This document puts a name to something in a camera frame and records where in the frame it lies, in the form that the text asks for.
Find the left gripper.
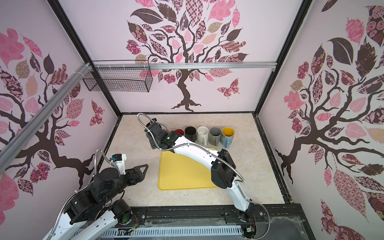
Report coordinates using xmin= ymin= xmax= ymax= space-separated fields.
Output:
xmin=102 ymin=164 xmax=149 ymax=204

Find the black mug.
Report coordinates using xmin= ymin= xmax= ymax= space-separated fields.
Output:
xmin=184 ymin=126 xmax=197 ymax=142

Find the white ribbed mug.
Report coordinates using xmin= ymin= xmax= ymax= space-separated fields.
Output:
xmin=197 ymin=126 xmax=209 ymax=146

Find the grey mug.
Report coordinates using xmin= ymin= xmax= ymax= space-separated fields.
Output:
xmin=209 ymin=127 xmax=222 ymax=146

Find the blue butterfly mug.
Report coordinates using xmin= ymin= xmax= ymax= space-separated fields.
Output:
xmin=221 ymin=127 xmax=235 ymax=149

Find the yellow plastic tray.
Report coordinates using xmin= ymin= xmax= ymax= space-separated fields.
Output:
xmin=158 ymin=152 xmax=217 ymax=191

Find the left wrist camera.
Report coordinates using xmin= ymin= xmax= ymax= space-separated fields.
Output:
xmin=111 ymin=154 xmax=127 ymax=175

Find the black wire basket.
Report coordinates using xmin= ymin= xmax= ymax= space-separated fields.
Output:
xmin=83 ymin=60 xmax=154 ymax=93

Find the aluminium rail back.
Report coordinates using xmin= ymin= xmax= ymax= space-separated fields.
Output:
xmin=94 ymin=61 xmax=277 ymax=70

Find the aluminium rail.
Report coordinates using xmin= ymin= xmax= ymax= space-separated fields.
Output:
xmin=94 ymin=61 xmax=277 ymax=70
xmin=1 ymin=63 xmax=92 ymax=173

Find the white slotted cable duct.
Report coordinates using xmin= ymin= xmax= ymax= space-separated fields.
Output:
xmin=99 ymin=226 xmax=243 ymax=240

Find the aluminium rail left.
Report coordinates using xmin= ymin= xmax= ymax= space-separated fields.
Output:
xmin=1 ymin=63 xmax=92 ymax=173

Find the black base frame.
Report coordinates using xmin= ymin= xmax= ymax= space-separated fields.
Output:
xmin=59 ymin=203 xmax=316 ymax=240

